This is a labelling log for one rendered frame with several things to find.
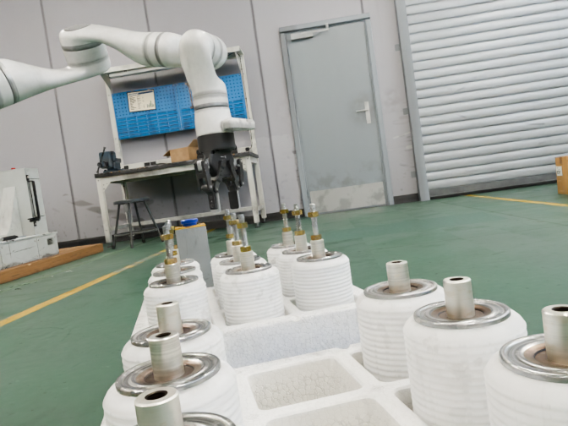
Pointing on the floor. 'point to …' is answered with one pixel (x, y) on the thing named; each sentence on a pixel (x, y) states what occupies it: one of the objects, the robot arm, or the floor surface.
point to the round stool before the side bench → (130, 221)
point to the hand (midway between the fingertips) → (225, 204)
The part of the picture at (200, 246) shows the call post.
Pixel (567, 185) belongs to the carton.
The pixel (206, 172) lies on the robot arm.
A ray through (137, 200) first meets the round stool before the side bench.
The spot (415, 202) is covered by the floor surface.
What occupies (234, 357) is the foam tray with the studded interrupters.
